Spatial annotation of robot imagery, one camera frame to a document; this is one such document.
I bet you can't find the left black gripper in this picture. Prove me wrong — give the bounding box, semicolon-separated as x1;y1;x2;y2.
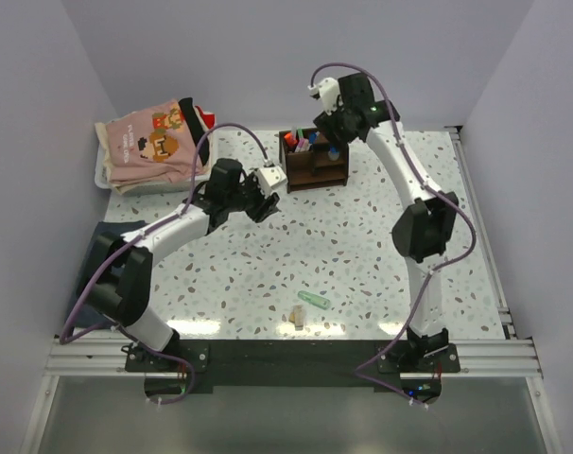
226;169;279;223

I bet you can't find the blue grey sharpener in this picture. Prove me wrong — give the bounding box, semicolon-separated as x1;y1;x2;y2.
327;147;340;162

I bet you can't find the orange black highlighter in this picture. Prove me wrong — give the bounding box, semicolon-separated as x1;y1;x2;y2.
284;132;299;152

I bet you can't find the brown wooden desk organizer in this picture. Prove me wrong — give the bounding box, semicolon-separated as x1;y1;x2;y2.
278;128;349;193

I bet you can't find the green transparent case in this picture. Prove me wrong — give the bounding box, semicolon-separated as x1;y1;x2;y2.
297;290;330;310

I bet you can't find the beige eraser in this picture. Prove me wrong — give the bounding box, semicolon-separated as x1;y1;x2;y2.
288;305;304;324

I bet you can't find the red clear pen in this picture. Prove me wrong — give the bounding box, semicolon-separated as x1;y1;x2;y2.
290;128;298;152

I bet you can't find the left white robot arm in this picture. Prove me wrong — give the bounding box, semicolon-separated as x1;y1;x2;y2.
61;158;287;371

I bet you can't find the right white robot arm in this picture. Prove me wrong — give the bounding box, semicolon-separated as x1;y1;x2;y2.
308;73;459;372

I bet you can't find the black red folded garment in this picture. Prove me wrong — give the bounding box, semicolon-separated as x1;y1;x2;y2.
178;97;216;146

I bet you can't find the pink pixel-print shirt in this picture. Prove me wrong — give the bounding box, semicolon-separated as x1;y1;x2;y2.
95;98;209;186

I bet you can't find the blue folded cloth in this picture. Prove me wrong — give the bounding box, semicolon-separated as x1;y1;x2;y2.
66;220;146;329

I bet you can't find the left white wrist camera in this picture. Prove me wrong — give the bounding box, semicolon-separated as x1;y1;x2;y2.
254;165;287;197

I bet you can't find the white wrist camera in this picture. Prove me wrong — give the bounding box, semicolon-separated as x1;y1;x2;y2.
308;78;340;115
254;165;287;197

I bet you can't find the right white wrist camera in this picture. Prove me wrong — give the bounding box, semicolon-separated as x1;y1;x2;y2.
308;78;340;115

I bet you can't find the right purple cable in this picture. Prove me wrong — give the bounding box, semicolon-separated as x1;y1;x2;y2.
309;62;477;403

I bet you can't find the purple cable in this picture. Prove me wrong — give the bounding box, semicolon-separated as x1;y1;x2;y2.
59;122;273;406
309;62;477;403

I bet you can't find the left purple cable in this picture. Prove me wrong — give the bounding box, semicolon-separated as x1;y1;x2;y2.
59;122;273;406

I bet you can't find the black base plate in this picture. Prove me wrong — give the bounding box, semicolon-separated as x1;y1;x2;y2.
121;340;461;403

